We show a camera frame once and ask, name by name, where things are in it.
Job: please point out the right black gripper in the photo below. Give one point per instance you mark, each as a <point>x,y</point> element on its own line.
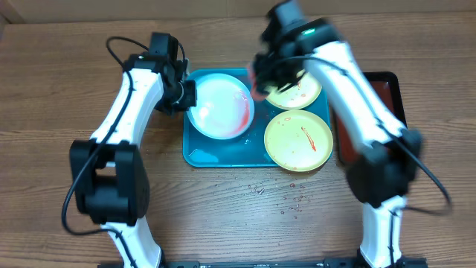
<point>271,80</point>

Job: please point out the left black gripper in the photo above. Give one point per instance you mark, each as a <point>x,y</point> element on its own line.
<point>190,100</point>

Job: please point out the yellow plate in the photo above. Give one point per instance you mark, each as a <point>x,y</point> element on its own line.
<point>298,140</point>
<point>304,93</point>

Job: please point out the red green sponge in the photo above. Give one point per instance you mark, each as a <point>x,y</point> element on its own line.
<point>256,96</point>

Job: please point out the light blue plate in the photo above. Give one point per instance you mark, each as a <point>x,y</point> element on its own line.
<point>224,108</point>

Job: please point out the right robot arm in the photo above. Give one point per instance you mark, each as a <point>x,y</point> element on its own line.
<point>380,178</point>

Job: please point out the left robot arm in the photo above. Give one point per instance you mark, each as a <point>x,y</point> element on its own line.
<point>110,183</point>

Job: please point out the teal plastic tray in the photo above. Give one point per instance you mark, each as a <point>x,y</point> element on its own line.
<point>247,150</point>

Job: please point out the black tray with water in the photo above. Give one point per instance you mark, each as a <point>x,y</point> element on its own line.
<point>386,86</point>

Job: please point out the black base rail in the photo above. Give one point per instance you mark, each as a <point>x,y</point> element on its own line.
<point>326,263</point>

